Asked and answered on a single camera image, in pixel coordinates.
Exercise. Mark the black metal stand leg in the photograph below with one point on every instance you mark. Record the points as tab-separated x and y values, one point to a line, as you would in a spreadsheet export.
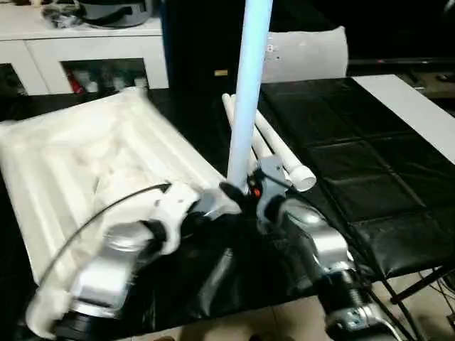
419	280

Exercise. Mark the white cabinet with glass doors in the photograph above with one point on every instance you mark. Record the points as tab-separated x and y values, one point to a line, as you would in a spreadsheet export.
71	53

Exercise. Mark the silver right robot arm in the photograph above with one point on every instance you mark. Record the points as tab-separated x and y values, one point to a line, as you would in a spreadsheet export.
327	263

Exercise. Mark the white cushion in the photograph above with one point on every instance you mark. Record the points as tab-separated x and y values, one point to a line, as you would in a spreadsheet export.
309	55

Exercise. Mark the white flat board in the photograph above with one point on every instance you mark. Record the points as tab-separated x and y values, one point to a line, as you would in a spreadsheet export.
419	110

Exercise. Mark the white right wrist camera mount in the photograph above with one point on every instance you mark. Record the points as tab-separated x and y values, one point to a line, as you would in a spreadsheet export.
274	181

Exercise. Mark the white plastic table top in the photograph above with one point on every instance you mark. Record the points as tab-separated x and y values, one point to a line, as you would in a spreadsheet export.
71	170

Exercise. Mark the grey clutter on cabinet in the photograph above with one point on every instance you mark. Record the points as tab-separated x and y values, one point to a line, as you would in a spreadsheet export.
106	11

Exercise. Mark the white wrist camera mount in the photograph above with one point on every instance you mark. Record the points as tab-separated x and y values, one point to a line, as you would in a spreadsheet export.
178	213
274	181

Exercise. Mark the black work mat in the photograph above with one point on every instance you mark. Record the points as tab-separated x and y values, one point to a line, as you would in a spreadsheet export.
355	163

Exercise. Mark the red bottle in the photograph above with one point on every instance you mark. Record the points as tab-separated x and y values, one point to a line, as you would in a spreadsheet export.
75	83

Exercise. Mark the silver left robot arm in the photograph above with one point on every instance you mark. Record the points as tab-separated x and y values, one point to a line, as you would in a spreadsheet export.
106	273

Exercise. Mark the small tan label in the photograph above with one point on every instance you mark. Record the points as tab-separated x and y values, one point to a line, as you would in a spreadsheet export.
222	72

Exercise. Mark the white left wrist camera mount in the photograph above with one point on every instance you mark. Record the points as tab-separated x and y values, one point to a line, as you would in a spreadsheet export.
178	213

